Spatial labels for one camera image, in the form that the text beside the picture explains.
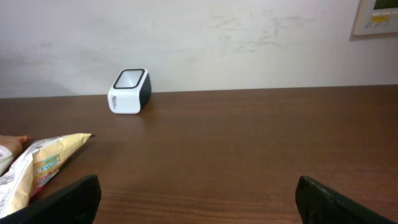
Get white black barcode scanner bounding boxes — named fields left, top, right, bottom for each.
left=108, top=68, right=152, bottom=114

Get cream yellow snack bag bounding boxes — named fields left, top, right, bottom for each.
left=1, top=133, right=92, bottom=218

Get human hand red nails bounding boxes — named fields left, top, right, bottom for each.
left=1, top=135, right=33, bottom=159

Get white tube with cork cap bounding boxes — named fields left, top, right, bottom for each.
left=0, top=146, right=14, bottom=175

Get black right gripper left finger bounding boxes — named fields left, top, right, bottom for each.
left=1, top=174, right=101, bottom=224

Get beige wall control panel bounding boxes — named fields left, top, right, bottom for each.
left=353, top=0, right=397, bottom=35

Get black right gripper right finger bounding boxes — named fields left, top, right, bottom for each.
left=295, top=175, right=395, bottom=224

